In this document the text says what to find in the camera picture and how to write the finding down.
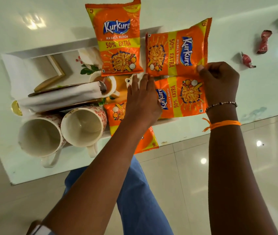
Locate person's left hand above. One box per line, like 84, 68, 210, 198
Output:
124, 74, 163, 130

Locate person's right hand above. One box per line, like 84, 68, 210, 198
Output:
197, 62, 240, 108

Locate orange snack packet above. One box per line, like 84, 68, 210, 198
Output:
154, 75, 208, 119
145, 18, 212, 77
104, 100, 159, 155
85, 0, 144, 77

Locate person's left forearm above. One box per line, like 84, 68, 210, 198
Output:
41, 120, 154, 235

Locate person's right forearm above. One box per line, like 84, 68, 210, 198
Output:
206, 105, 278, 235

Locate red candy wrapper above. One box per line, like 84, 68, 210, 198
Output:
241, 52, 257, 69
256, 30, 273, 55

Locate orange thread wristband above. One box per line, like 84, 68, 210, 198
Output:
202, 118, 241, 132

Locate white mug with red pattern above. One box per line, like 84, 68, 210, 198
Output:
18, 113, 67, 169
60, 106, 108, 158

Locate white rolled paper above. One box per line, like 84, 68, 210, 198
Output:
11, 81, 103, 117

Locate blue trousers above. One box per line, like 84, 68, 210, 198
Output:
64, 155, 174, 235

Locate white printed tray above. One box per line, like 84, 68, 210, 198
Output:
1, 26, 170, 146

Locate person's shoe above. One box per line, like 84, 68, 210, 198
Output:
26, 219, 54, 235

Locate beaded bracelet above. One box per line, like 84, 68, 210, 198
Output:
205, 101, 238, 113

